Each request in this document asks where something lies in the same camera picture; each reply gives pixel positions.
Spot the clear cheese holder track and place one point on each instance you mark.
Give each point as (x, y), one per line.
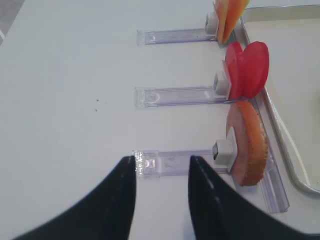
(152, 37)

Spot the white tomato pusher block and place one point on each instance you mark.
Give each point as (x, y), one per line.
(221, 85)

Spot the inner red tomato slice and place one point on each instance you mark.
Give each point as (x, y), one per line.
(254, 68)

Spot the standing bread slice left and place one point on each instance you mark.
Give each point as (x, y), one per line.
(251, 140)

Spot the clear left bread holder track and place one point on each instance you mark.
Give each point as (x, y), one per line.
(155, 164)

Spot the inner yellow cheese slice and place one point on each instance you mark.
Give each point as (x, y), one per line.
(234, 12)

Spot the white bread pusher block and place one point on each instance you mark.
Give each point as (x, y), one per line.
(225, 152)

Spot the outer red tomato slice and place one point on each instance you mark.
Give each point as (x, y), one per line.
(232, 63)

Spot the white rectangular tray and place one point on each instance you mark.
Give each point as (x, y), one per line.
(292, 92)

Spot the red tomato slice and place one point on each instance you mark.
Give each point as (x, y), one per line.
(232, 63)
(254, 68)

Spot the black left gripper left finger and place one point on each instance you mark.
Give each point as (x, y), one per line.
(106, 213)

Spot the white cheese pusher block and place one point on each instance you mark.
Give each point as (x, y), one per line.
(211, 23)

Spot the clear tomato holder track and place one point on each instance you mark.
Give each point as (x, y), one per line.
(161, 97)

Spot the outer orange cheese slice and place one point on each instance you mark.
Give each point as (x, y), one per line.
(220, 7)

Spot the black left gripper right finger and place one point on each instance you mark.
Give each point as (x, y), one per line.
(218, 212)

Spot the clear left long rail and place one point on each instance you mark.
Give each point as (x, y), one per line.
(270, 187)

